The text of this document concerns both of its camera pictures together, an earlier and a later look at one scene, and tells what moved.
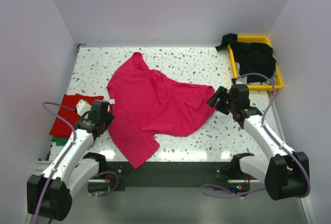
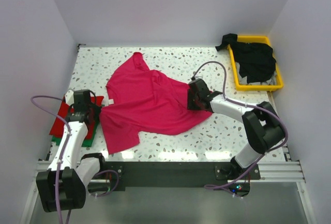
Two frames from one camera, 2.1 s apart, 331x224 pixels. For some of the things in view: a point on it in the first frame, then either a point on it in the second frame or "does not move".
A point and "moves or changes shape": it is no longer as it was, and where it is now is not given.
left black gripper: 108,119 -> 97,109
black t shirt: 251,57 does not move
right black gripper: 221,93 -> 190,106
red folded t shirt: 66,115 does not move
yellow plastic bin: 257,39 does not move
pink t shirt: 147,105 moves or changes shape
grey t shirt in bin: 243,79 does not move
